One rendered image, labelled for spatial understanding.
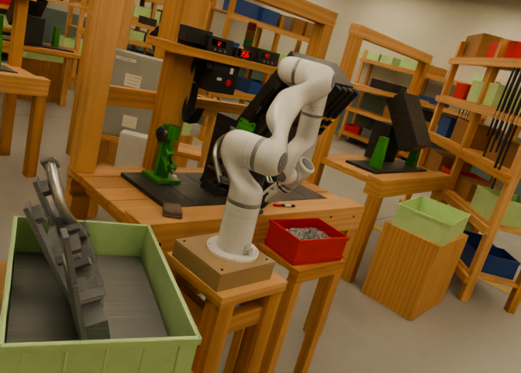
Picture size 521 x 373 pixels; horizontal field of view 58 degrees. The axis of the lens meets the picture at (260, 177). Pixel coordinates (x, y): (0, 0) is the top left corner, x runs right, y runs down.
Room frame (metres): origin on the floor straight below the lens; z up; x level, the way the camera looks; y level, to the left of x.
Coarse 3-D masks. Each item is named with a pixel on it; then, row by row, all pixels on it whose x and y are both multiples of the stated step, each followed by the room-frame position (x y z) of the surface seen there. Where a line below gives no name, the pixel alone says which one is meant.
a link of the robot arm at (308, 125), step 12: (300, 120) 1.93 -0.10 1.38; (312, 120) 1.90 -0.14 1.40; (300, 132) 1.92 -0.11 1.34; (312, 132) 1.91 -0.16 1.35; (288, 144) 1.92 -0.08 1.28; (300, 144) 1.90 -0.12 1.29; (312, 144) 1.93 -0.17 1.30; (288, 156) 1.87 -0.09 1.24; (300, 156) 1.88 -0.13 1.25; (288, 168) 1.86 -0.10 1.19; (288, 180) 1.87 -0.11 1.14
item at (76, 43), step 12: (72, 0) 8.92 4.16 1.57; (84, 0) 8.68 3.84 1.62; (144, 0) 10.12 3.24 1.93; (156, 0) 9.79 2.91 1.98; (72, 12) 8.98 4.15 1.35; (84, 12) 8.71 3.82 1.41; (144, 12) 9.73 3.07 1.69; (156, 12) 9.93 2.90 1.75; (84, 24) 9.05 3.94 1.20; (60, 36) 8.63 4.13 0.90; (132, 36) 9.59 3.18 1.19; (144, 36) 9.88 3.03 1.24; (132, 48) 10.11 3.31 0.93; (144, 48) 9.84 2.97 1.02; (72, 60) 8.70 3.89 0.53; (72, 72) 8.67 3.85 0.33; (72, 84) 8.70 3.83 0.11
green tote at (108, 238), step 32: (96, 224) 1.40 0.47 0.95; (128, 224) 1.45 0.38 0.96; (160, 256) 1.29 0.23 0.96; (160, 288) 1.23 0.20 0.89; (0, 320) 0.83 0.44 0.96; (192, 320) 1.01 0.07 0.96; (0, 352) 0.76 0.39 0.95; (32, 352) 0.79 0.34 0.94; (64, 352) 0.82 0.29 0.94; (96, 352) 0.85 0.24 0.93; (128, 352) 0.88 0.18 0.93; (160, 352) 0.91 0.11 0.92; (192, 352) 0.95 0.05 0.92
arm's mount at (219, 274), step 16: (176, 240) 1.53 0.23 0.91; (192, 240) 1.56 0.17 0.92; (176, 256) 1.52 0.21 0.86; (192, 256) 1.46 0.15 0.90; (208, 256) 1.47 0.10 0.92; (192, 272) 1.45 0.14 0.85; (208, 272) 1.40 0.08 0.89; (224, 272) 1.38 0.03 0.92; (240, 272) 1.43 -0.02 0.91; (256, 272) 1.49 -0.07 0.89; (224, 288) 1.39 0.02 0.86
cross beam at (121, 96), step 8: (112, 88) 2.19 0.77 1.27; (120, 88) 2.22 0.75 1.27; (128, 88) 2.26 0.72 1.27; (136, 88) 2.33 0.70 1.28; (112, 96) 2.20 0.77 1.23; (120, 96) 2.23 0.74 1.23; (128, 96) 2.26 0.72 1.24; (136, 96) 2.29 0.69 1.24; (144, 96) 2.32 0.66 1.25; (152, 96) 2.35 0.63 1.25; (112, 104) 2.20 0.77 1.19; (120, 104) 2.23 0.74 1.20; (128, 104) 2.26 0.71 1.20; (136, 104) 2.30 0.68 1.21; (144, 104) 2.33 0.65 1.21; (152, 104) 2.36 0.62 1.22; (200, 104) 2.58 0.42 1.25; (208, 104) 2.62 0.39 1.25; (216, 104) 2.66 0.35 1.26; (224, 104) 2.70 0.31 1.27; (232, 104) 2.74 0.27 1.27; (240, 104) 2.82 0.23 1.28; (208, 112) 2.63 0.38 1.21; (216, 112) 2.67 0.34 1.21; (232, 112) 2.75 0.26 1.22; (240, 112) 2.80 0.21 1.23
